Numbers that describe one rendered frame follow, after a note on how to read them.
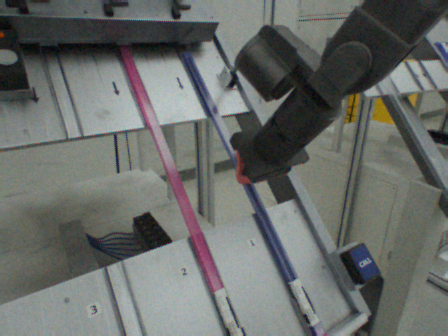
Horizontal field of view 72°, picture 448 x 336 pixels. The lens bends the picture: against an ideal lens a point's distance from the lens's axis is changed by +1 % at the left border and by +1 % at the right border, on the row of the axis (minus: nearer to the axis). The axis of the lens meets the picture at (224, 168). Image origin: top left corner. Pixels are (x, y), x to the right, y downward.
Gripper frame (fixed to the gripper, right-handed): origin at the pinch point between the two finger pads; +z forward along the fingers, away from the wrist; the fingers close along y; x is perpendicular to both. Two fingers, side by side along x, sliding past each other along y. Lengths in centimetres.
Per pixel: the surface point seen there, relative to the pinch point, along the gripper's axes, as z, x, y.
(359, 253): -3.4, 17.6, -10.2
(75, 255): 35.6, -4.5, 24.6
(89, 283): 0.8, 6.8, 25.1
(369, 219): 54, 17, -85
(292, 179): -0.2, 3.0, -8.3
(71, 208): 60, -24, 22
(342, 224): 65, 14, -81
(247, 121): 2.8, -11.1, -8.1
